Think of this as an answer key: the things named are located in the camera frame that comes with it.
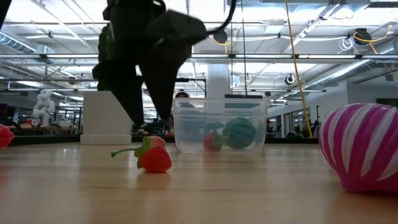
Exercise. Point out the person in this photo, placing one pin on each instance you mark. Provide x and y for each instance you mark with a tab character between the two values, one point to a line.
182	95

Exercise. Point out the white pillar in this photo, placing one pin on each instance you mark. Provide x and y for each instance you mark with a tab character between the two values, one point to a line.
217	81

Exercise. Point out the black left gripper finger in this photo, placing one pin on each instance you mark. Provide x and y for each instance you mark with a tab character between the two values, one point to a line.
164	81
124	87

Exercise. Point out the black aluminium table frame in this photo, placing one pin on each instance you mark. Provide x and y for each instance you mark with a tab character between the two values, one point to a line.
46	140

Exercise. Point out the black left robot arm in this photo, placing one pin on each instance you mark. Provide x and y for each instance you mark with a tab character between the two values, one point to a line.
3	9

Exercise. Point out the black background rig frame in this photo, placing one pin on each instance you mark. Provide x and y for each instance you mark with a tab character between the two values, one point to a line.
199	80

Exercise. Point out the red toy strawberry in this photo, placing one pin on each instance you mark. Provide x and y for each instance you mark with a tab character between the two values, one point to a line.
211	142

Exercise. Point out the small long-stemmed toy strawberry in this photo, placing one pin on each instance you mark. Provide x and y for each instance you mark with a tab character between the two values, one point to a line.
155	160

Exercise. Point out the green striped toy watermelon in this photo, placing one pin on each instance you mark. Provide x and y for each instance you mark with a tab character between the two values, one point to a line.
239	133

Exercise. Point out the long ceiling light rail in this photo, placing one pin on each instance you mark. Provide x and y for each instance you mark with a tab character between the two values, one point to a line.
77	56

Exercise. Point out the red toy dragon fruit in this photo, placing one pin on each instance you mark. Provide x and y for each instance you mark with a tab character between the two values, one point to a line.
5	137

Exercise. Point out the clear plastic tupperware container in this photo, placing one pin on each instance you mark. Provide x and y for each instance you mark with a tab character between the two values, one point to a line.
192	124

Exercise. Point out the silver ventilation duct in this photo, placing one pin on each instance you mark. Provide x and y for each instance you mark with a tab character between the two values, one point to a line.
342	73

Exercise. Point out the white robot statue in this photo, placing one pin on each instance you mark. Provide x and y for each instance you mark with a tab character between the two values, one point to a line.
43	107

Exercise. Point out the purple white striped toy onion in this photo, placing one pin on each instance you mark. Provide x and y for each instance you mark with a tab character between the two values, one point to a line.
357	149

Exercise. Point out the black vented box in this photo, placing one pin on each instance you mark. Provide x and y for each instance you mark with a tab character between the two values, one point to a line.
244	96

